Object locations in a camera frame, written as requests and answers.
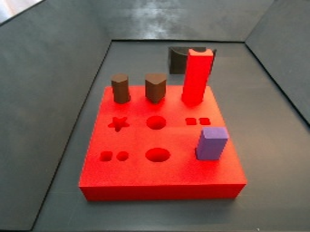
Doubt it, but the red shape-sorting board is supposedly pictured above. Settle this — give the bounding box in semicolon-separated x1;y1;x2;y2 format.
79;85;247;201

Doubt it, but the black curved fixture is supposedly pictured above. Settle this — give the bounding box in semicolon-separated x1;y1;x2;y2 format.
169;46;217;76

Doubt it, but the brown hexagonal peg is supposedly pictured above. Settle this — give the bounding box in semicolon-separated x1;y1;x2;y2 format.
111;73;131;104

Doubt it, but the purple rectangular block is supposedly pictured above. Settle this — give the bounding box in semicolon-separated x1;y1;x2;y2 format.
197;127;229;160

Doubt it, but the tall red block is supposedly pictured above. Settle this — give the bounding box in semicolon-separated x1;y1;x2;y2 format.
182;49;214;105

